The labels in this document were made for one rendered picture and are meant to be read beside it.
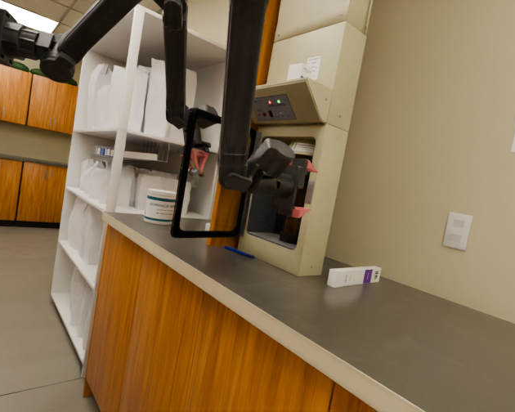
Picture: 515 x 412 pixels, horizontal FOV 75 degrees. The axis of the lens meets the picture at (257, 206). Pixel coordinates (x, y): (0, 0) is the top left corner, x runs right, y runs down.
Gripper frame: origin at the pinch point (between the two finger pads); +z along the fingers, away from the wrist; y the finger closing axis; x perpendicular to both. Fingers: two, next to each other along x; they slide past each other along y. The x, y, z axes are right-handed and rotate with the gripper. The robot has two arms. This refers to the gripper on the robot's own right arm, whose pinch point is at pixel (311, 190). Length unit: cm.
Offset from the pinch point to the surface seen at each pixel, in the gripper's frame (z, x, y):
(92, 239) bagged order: -8, 166, -53
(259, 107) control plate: 5.1, 33.8, 24.8
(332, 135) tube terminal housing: 15.6, 9.4, 17.6
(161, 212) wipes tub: -2, 84, -21
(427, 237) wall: 55, -7, -9
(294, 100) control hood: 4.4, 16.6, 25.7
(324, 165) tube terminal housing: 14.4, 9.4, 8.1
